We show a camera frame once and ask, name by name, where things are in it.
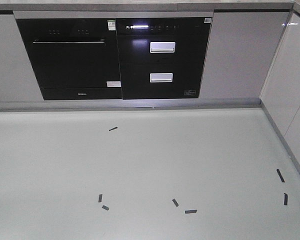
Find black disinfection cabinet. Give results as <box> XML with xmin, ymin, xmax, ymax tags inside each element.
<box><xmin>116</xmin><ymin>17</ymin><xmax>212</xmax><ymax>100</ymax></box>

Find black built-in oven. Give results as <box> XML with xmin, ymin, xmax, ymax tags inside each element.
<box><xmin>16</xmin><ymin>18</ymin><xmax>122</xmax><ymax>101</ymax></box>

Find grey corner cabinet door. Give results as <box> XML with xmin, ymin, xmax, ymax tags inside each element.
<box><xmin>261</xmin><ymin>13</ymin><xmax>300</xmax><ymax>164</ymax></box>

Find black floor tape strip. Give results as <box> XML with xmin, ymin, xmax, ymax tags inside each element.
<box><xmin>284</xmin><ymin>193</ymin><xmax>288</xmax><ymax>206</ymax></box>

